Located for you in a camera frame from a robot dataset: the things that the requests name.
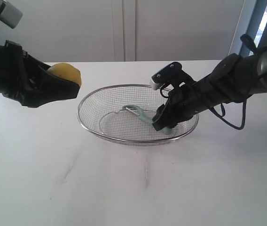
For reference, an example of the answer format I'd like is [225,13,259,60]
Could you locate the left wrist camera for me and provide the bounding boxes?
[0,0,23,29]

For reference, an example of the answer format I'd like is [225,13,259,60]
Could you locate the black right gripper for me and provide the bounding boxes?
[151,82,200,131]

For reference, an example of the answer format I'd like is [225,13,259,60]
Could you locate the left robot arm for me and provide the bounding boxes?
[0,41,81,108]

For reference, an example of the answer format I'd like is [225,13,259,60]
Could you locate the white cabinet doors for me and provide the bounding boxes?
[0,0,244,62]

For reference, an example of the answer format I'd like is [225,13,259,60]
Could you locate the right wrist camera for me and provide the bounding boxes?
[150,62,196,90]

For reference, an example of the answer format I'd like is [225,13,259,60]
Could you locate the teal handled peeler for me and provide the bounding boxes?
[122,105,172,135]

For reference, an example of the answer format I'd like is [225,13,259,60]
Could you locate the yellow lemon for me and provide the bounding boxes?
[47,63,82,87]

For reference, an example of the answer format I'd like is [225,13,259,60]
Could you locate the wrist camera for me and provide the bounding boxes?
[150,62,196,90]
[0,0,23,29]

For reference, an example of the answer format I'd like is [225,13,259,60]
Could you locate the oval wire mesh basket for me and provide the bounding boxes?
[77,84,199,146]

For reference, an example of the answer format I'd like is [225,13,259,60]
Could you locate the dark blue right cable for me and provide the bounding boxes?
[159,70,266,130]

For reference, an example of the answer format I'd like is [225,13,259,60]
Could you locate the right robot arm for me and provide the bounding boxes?
[151,34,267,131]

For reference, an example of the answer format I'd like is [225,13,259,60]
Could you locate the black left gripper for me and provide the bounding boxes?
[3,40,80,108]

